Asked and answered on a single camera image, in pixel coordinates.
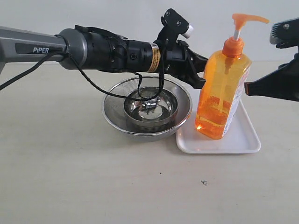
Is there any white plastic tray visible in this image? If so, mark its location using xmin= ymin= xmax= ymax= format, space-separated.
xmin=176 ymin=87 xmax=261 ymax=154

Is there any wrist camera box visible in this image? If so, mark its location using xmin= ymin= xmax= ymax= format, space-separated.
xmin=270 ymin=17 xmax=299 ymax=49
xmin=157 ymin=8 xmax=194 ymax=47

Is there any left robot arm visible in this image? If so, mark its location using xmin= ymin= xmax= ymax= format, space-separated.
xmin=0 ymin=25 xmax=207 ymax=89

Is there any small stainless steel bowl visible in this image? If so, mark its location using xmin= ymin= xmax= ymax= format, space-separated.
xmin=123 ymin=86 xmax=178 ymax=126

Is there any large steel mesh colander bowl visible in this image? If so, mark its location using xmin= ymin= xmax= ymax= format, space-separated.
xmin=102 ymin=76 xmax=192 ymax=142

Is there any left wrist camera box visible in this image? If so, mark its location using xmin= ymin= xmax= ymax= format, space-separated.
xmin=157 ymin=8 xmax=194 ymax=47

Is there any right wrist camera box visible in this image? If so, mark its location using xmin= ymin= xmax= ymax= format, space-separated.
xmin=270 ymin=17 xmax=299 ymax=49

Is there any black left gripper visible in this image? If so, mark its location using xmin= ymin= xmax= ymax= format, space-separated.
xmin=161 ymin=40 xmax=208 ymax=89

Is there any orange pump soap bottle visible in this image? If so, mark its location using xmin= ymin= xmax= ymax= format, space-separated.
xmin=195 ymin=13 xmax=269 ymax=140

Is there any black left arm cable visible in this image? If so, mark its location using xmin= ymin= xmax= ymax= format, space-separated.
xmin=0 ymin=27 xmax=169 ymax=101

